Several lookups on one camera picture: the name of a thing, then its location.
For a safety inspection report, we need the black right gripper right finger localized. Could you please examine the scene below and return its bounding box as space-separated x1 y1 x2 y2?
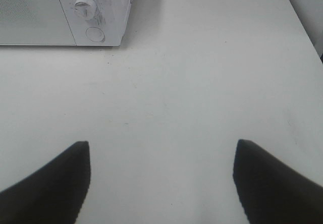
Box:
233 139 322 223

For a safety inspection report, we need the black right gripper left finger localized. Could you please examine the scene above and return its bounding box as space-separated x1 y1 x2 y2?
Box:
1 141 90 223

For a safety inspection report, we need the round door release button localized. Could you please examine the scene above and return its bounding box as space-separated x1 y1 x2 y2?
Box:
86 27 105 42

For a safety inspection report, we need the white timer knob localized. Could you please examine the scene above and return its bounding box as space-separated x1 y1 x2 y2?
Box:
74 0 97 20

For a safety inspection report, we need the white microwave oven body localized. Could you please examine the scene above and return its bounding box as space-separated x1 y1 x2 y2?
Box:
60 0 132 46

